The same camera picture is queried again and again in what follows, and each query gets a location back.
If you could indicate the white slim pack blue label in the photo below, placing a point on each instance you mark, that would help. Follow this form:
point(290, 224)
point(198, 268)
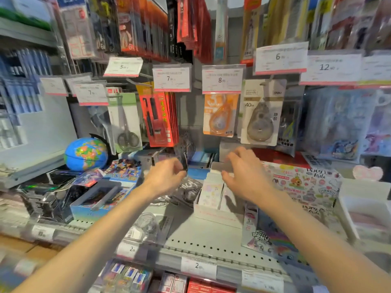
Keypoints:
point(220, 33)

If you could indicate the blue white globe boxes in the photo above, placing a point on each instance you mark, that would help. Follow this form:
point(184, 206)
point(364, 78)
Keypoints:
point(30, 6)

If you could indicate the row of red staple boxes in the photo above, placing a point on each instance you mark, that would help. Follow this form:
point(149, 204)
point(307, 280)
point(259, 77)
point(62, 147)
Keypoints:
point(195, 286)

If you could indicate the black holographic card holder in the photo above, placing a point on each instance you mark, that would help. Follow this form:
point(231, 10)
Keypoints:
point(42, 201)

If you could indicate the red cardboard box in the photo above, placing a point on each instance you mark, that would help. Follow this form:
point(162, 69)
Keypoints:
point(281, 157)

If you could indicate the small white boxes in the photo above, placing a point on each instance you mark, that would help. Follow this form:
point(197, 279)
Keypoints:
point(143, 157)

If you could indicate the stack of blue flat packs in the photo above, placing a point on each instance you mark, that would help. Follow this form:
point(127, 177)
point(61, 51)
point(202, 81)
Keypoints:
point(201, 158)

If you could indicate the blue card tray box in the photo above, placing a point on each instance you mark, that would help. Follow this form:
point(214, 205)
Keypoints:
point(97, 198)

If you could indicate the white pink display box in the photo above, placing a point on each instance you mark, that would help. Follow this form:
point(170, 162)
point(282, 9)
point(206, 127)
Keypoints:
point(366, 222)

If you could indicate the row of orange-topped packs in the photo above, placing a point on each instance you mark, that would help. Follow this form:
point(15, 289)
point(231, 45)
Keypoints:
point(345, 24)

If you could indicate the stack of red pen packs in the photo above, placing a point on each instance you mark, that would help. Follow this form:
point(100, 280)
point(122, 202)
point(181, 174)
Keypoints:
point(159, 118)

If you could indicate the white label sticker pack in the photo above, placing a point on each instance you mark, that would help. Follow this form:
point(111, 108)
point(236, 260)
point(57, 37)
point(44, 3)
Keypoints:
point(76, 30)

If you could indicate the clear pack with black item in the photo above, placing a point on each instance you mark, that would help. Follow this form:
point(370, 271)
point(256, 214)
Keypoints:
point(288, 131)

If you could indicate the open white cardboard box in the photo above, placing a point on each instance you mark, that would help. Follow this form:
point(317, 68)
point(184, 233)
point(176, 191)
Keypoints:
point(213, 192)

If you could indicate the green card scissors pack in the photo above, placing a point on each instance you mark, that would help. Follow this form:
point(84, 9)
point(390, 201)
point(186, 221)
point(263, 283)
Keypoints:
point(125, 118)

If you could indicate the row of clear sticker bags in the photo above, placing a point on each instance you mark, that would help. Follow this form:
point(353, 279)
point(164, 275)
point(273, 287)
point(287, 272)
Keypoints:
point(336, 125)

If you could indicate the row of black ink packs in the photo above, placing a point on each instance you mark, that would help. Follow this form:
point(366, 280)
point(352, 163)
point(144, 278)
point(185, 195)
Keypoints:
point(172, 27)

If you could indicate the rack of assorted pens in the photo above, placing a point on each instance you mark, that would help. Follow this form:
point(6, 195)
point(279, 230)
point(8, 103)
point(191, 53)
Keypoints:
point(21, 88)

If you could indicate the row of black pen packs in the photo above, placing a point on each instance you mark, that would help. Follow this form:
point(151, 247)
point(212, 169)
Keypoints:
point(378, 27)

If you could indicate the row of small colourful boxes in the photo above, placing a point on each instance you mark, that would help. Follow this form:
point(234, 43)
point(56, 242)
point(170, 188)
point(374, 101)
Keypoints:
point(128, 277)

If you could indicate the orange correction tape pack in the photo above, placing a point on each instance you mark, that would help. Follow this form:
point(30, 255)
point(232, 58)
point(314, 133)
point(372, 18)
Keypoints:
point(220, 118)

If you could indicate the blue globe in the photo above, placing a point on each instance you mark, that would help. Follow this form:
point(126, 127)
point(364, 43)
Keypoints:
point(85, 155)

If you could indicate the blue cartoon card box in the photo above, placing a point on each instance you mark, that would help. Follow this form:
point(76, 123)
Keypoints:
point(122, 170)

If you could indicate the white printed sticker box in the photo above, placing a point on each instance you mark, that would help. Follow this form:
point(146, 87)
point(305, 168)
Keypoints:
point(305, 183)

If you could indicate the person's left forearm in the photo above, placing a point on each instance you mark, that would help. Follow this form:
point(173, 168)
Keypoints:
point(85, 247)

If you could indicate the person's right hand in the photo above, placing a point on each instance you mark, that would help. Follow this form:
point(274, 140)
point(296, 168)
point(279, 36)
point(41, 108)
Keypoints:
point(247, 176)

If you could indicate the row of red slim packs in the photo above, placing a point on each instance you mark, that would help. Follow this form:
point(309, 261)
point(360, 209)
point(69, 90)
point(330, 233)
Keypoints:
point(198, 27)

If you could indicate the plain beige cardboard box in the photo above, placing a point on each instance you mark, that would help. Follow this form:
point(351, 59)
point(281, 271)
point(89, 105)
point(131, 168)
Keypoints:
point(226, 149)

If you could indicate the purple card pack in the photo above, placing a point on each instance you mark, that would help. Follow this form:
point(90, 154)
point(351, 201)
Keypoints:
point(88, 178)

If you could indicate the row of blue-topped packs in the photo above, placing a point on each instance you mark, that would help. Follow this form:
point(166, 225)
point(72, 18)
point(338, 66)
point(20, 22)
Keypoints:
point(319, 21)

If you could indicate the row of black yellow packs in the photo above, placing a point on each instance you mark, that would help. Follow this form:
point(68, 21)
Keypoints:
point(104, 24)

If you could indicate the person's left hand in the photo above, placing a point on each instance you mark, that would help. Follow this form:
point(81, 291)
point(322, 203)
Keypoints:
point(165, 178)

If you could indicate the pony sticker bag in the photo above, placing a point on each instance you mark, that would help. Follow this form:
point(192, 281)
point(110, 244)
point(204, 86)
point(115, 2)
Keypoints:
point(268, 238)

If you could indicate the white heart-top box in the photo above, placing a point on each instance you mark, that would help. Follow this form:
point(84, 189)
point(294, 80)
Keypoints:
point(368, 173)

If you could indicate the person's right forearm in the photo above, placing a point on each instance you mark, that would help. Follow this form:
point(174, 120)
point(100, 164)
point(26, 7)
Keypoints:
point(320, 247)

